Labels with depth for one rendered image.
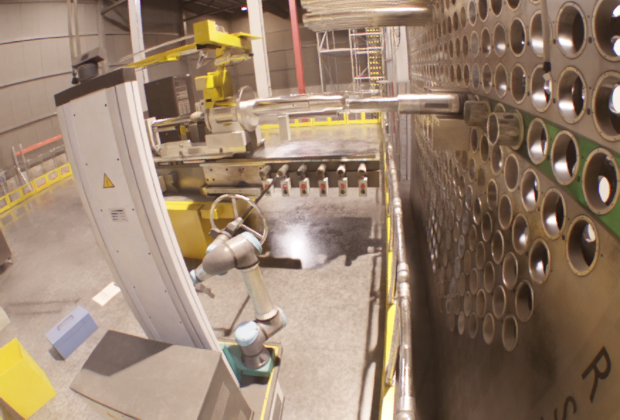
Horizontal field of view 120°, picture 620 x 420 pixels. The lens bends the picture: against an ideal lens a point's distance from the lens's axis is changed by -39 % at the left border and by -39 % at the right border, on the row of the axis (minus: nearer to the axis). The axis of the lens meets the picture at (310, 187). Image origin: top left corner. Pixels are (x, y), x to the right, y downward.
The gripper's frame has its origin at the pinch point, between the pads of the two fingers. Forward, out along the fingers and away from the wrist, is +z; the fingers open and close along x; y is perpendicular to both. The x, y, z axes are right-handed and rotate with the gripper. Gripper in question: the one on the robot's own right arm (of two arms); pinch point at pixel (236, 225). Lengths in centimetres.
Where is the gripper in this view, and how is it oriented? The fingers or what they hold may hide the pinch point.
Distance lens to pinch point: 179.4
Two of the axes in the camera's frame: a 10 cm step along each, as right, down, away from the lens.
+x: 4.5, -7.7, -4.5
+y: 8.7, 5.0, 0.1
